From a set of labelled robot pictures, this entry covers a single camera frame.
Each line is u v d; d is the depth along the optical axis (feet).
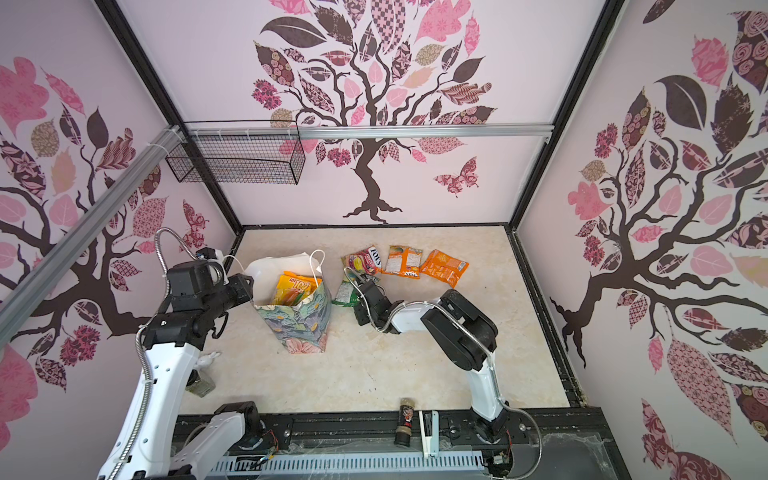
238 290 2.11
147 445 1.26
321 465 2.29
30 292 1.67
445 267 3.41
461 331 1.53
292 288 2.72
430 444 2.30
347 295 3.12
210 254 2.07
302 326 2.44
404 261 3.48
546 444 2.37
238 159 4.00
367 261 3.42
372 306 2.46
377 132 3.10
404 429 2.37
